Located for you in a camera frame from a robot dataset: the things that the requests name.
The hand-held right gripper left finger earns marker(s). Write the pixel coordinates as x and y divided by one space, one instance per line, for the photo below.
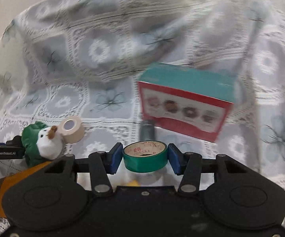
115 159

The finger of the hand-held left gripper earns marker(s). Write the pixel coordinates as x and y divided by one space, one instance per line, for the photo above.
14 142

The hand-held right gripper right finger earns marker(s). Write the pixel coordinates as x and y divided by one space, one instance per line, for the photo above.
174 159

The green tape roll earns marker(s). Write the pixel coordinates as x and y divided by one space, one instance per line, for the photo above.
145 164

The green and white plush toy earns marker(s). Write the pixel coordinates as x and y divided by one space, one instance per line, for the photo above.
47 147

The beige tape roll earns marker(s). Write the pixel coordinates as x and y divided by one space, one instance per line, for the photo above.
74 133

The brown leather wallet case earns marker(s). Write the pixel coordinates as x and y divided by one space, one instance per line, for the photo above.
8 187

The small dark bottle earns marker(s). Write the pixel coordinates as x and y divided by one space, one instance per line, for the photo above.
146 130

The red and teal box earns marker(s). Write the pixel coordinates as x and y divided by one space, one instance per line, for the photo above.
182 98

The white floral lace cloth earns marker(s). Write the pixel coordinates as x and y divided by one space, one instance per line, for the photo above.
108 54

